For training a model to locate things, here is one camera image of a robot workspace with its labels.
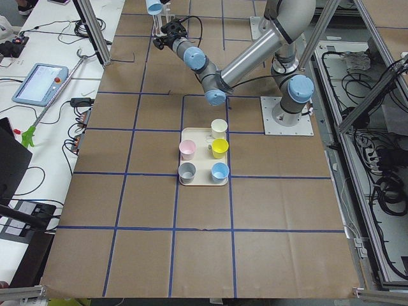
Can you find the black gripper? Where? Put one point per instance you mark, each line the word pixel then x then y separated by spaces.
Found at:
pixel 166 41

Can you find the light blue plastic cup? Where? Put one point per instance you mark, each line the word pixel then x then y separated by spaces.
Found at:
pixel 154 7

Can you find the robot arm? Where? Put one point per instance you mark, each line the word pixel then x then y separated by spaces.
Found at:
pixel 282 24

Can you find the white plastic cup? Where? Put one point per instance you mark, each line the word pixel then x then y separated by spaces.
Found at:
pixel 218 128

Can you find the pink plastic cup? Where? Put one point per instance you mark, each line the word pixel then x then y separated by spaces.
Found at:
pixel 187 149

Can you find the yellow plastic cup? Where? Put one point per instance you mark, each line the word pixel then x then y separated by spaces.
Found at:
pixel 219 148

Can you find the grey plastic cup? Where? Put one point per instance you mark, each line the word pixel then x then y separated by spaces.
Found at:
pixel 186 172

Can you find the light blue cup far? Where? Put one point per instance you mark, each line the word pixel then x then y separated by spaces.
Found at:
pixel 220 172

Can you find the cream serving tray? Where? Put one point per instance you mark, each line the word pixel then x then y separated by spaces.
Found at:
pixel 203 158

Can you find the teach pendant tablet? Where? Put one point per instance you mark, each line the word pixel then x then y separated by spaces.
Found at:
pixel 40 84

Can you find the reacher grabber tool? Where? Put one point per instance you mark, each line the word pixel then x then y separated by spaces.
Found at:
pixel 27 136

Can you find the white wire cup rack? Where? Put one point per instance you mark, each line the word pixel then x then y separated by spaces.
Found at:
pixel 161 18

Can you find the aluminium frame post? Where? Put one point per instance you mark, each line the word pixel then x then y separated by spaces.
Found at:
pixel 89 20

